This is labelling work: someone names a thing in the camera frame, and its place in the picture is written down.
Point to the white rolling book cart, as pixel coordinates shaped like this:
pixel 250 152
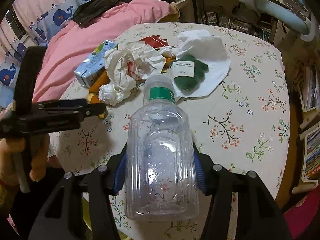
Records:
pixel 308 90

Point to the black jacket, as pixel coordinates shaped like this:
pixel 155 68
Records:
pixel 90 10

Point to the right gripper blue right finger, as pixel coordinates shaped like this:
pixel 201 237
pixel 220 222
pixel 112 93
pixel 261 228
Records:
pixel 200 175

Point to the orange sausage snack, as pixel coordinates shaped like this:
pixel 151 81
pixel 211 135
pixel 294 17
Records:
pixel 93 91

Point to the small white tissue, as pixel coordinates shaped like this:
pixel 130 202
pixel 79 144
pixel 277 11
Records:
pixel 110 94

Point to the red shopping bag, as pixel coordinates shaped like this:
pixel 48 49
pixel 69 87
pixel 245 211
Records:
pixel 303 218

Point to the person's left hand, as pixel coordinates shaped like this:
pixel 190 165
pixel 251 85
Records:
pixel 12 166

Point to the large white paper towel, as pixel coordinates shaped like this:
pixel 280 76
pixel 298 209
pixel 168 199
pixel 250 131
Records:
pixel 208 49

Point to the light blue drink carton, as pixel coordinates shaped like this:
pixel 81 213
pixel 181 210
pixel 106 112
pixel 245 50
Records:
pixel 93 65

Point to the blue grey desk chair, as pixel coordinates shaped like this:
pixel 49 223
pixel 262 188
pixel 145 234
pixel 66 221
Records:
pixel 295 14

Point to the white paper wrapper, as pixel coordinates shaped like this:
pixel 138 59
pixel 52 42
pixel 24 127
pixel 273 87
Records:
pixel 132 63

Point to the pink curtain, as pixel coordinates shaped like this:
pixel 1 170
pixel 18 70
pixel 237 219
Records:
pixel 41 19

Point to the pink duvet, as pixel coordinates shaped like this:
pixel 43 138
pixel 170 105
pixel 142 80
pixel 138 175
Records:
pixel 72 44

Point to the clear plastic bottle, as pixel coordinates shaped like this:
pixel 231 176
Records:
pixel 160 181

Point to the floral tablecloth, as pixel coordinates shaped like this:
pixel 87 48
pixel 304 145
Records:
pixel 243 124

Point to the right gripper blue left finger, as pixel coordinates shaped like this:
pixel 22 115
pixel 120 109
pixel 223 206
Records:
pixel 119 177

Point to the red snack wrapper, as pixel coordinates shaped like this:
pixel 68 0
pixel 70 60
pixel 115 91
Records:
pixel 155 41

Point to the whale print blue pillow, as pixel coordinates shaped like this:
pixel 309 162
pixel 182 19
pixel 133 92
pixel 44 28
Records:
pixel 12 54

